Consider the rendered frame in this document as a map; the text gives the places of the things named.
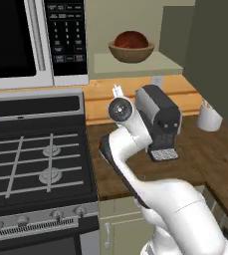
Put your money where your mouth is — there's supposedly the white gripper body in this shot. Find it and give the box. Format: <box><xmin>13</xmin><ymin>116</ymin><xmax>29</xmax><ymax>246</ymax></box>
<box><xmin>113</xmin><ymin>84</ymin><xmax>124</xmax><ymax>100</ymax></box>

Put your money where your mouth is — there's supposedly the beige cabinet shelf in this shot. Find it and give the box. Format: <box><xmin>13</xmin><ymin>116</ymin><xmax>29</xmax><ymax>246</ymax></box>
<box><xmin>93</xmin><ymin>51</ymin><xmax>185</xmax><ymax>81</ymax></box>

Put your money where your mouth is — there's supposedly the brown wooden bowl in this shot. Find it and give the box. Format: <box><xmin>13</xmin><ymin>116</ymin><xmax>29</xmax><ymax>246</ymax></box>
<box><xmin>108</xmin><ymin>41</ymin><xmax>155</xmax><ymax>65</ymax></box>

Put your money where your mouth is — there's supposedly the olive tall cabinet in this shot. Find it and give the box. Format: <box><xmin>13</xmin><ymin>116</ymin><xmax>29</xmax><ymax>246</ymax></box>
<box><xmin>158</xmin><ymin>0</ymin><xmax>228</xmax><ymax>129</ymax></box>

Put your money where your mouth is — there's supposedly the black and silver coffee machine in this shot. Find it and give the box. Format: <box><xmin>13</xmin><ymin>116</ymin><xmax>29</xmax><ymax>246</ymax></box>
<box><xmin>134</xmin><ymin>84</ymin><xmax>183</xmax><ymax>163</ymax></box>

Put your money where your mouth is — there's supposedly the stainless steel microwave oven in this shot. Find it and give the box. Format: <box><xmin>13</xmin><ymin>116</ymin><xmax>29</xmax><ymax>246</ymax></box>
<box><xmin>0</xmin><ymin>0</ymin><xmax>90</xmax><ymax>92</ymax></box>

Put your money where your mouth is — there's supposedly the white utensil pot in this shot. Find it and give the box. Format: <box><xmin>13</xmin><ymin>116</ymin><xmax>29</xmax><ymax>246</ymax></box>
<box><xmin>195</xmin><ymin>99</ymin><xmax>224</xmax><ymax>132</ymax></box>

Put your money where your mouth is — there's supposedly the black gas stove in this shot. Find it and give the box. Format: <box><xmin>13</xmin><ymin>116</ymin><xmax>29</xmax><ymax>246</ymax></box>
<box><xmin>0</xmin><ymin>87</ymin><xmax>102</xmax><ymax>255</ymax></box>

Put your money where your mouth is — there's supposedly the beige drawer front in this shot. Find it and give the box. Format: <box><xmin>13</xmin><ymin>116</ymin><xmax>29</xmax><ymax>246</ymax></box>
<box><xmin>99</xmin><ymin>196</ymin><xmax>143</xmax><ymax>217</ymax></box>

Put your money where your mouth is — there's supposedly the beige cupboard door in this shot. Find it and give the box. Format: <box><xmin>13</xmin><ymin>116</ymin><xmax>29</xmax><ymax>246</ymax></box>
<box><xmin>99</xmin><ymin>212</ymin><xmax>157</xmax><ymax>255</ymax></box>

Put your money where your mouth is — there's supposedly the white wall outlet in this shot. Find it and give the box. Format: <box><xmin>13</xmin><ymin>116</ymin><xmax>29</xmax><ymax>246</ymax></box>
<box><xmin>151</xmin><ymin>75</ymin><xmax>164</xmax><ymax>90</ymax></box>

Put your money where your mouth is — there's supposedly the silver microwave door handle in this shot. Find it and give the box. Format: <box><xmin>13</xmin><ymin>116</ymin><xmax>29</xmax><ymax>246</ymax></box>
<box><xmin>24</xmin><ymin>0</ymin><xmax>48</xmax><ymax>73</ymax></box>

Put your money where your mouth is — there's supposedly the white cupboard door handle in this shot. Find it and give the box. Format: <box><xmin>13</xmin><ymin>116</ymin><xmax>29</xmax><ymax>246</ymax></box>
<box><xmin>104</xmin><ymin>221</ymin><xmax>113</xmax><ymax>251</ymax></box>

